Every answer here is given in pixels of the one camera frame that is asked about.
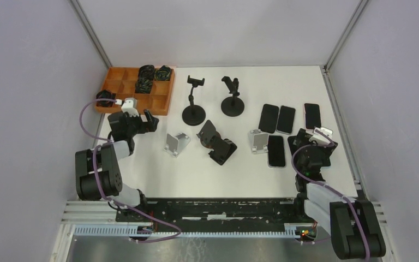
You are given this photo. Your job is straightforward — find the pink case smartphone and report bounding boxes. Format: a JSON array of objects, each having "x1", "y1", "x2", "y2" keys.
[{"x1": 304, "y1": 103, "x2": 322, "y2": 130}]

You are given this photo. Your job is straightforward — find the black cable bundle lower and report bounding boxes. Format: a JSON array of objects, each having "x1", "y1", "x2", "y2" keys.
[{"x1": 135, "y1": 79, "x2": 155, "y2": 94}]

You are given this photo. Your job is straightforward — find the silver edge smartphone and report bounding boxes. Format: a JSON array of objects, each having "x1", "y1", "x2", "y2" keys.
[{"x1": 267, "y1": 135, "x2": 286, "y2": 168}]

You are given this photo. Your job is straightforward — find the black cable bundle corner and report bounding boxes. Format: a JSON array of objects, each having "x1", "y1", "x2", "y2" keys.
[{"x1": 95, "y1": 90, "x2": 116, "y2": 108}]

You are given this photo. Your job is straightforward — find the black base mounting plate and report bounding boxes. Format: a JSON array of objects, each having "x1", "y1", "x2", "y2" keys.
[{"x1": 109, "y1": 198, "x2": 318, "y2": 236}]

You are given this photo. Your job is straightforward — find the silver stand left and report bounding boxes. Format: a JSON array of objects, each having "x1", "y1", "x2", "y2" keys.
[{"x1": 164, "y1": 133, "x2": 191, "y2": 157}]

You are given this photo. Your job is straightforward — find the black cable bundle right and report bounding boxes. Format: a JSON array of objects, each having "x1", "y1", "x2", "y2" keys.
[{"x1": 154, "y1": 65, "x2": 172, "y2": 82}]

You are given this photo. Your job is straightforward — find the silver metal phone stand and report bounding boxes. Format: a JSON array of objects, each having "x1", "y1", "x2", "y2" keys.
[{"x1": 248, "y1": 129, "x2": 269, "y2": 154}]

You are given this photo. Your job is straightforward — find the black round clamp stand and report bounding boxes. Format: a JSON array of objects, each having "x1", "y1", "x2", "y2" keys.
[{"x1": 182, "y1": 75, "x2": 206, "y2": 126}]

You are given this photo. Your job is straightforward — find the white slotted cable duct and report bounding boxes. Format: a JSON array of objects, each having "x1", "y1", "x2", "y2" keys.
[{"x1": 73, "y1": 222, "x2": 317, "y2": 240}]

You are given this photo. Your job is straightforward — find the black folding phone stand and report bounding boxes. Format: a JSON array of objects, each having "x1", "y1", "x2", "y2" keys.
[{"x1": 208, "y1": 136, "x2": 237, "y2": 165}]

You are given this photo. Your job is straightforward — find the black cable bundle left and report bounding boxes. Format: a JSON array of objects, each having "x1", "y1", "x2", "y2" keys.
[{"x1": 138, "y1": 64, "x2": 156, "y2": 81}]

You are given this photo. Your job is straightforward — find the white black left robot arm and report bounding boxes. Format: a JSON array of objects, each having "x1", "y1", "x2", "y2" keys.
[{"x1": 75, "y1": 110, "x2": 159, "y2": 223}]

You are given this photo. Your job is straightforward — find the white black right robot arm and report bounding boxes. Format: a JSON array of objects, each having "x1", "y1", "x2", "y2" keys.
[{"x1": 288, "y1": 128, "x2": 386, "y2": 260}]

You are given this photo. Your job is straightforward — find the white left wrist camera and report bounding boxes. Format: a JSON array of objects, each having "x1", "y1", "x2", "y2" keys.
[{"x1": 115, "y1": 98, "x2": 140, "y2": 117}]

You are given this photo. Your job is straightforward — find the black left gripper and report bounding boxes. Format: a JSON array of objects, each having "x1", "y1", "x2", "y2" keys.
[{"x1": 123, "y1": 110, "x2": 159, "y2": 137}]

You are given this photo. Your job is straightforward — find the orange wooden organizer tray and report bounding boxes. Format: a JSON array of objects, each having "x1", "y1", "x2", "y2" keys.
[{"x1": 95, "y1": 65, "x2": 175, "y2": 116}]

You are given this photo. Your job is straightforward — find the black smartphone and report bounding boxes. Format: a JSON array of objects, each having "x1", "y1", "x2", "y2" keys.
[
  {"x1": 258, "y1": 104, "x2": 279, "y2": 134},
  {"x1": 276, "y1": 105, "x2": 296, "y2": 134}
]

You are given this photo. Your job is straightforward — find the black round tall stand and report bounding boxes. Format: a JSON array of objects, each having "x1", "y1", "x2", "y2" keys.
[{"x1": 221, "y1": 76, "x2": 244, "y2": 117}]

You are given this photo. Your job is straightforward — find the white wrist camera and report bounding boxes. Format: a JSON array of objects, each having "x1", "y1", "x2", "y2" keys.
[
  {"x1": 115, "y1": 98, "x2": 140, "y2": 117},
  {"x1": 309, "y1": 127, "x2": 334, "y2": 147}
]

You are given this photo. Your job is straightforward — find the round wooden base stand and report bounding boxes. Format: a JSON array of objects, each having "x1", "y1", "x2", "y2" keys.
[{"x1": 197, "y1": 120, "x2": 220, "y2": 148}]

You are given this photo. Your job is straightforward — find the black cable bundle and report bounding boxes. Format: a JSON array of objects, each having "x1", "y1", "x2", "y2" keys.
[
  {"x1": 138, "y1": 64, "x2": 156, "y2": 81},
  {"x1": 135, "y1": 79, "x2": 155, "y2": 94},
  {"x1": 154, "y1": 65, "x2": 172, "y2": 82}
]

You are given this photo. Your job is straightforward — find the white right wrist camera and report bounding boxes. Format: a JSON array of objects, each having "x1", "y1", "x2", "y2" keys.
[{"x1": 309, "y1": 127, "x2": 334, "y2": 147}]

